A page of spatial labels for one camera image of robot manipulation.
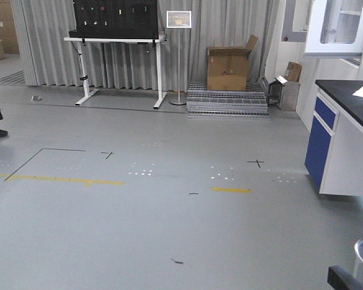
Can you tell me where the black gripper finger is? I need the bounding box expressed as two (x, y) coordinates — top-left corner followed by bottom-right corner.
(327, 265), (363, 290)

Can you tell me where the blue white lab counter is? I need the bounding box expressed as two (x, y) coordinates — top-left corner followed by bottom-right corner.
(305, 80), (363, 196)

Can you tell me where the small metal box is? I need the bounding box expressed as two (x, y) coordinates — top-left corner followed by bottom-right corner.
(267, 76), (300, 111)

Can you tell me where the stack of metal grates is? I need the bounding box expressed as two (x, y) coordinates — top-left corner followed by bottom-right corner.
(186, 83), (271, 120)

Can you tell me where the small cardboard box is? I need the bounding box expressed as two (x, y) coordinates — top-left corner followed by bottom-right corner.
(284, 62), (302, 82)

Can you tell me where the large cardboard box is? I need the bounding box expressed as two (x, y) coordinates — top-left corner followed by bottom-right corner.
(207, 34), (258, 91)

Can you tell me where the grey curtain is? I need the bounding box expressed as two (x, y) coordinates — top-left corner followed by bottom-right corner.
(11, 1), (285, 91)

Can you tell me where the black pegboard panel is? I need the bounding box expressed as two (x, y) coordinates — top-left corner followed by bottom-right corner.
(69, 0), (159, 40)

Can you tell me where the white standing desk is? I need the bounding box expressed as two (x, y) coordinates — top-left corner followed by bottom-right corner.
(64, 34), (167, 109)

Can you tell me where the stacked cardboard boxes left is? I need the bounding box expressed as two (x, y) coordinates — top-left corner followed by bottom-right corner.
(0, 1), (19, 60)

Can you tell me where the sign stand with frame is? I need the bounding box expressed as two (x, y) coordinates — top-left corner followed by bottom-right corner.
(166, 10), (192, 106)

